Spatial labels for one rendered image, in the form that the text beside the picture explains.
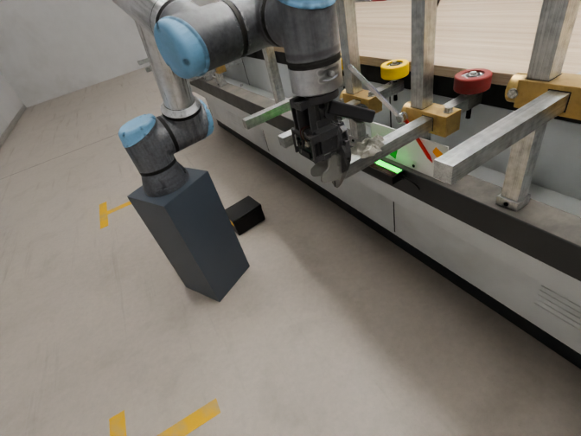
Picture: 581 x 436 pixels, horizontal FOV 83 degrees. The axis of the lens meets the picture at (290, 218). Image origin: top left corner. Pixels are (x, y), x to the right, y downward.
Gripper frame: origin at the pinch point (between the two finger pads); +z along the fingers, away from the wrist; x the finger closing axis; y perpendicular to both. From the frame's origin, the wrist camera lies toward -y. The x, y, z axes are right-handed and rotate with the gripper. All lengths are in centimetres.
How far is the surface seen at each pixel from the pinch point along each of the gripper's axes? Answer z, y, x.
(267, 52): -12, -27, -79
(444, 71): -7.4, -45.5, -11.4
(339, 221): 82, -45, -71
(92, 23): -13, -5, -804
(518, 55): -9, -57, 1
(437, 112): -5.3, -27.5, 1.5
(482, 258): 55, -51, 7
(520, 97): -12.5, -26.6, 19.1
